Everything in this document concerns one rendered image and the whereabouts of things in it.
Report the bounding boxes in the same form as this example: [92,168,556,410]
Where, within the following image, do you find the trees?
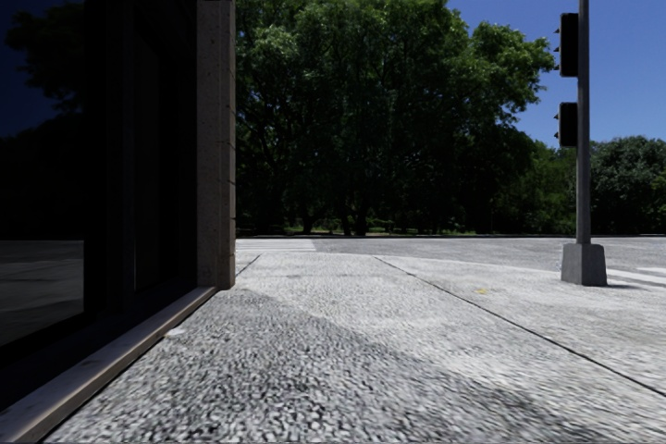
[235,0,666,237]

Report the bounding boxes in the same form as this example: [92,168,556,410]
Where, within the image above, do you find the pale concrete building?
[0,0,238,444]

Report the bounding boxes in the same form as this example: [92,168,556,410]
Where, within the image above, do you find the traffic light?
[553,0,609,288]

